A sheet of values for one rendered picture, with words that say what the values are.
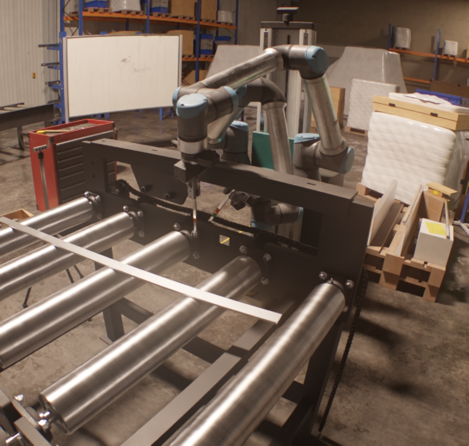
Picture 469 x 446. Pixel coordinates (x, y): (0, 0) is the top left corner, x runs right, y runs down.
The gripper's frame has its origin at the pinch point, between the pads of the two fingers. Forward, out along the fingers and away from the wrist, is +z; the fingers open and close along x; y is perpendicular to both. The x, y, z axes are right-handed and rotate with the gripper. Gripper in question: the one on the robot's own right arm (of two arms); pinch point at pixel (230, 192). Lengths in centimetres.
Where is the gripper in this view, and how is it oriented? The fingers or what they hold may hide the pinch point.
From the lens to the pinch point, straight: 139.7
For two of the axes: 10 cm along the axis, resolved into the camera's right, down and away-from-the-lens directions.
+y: 5.6, -7.3, -3.8
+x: 7.1, 6.7, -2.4
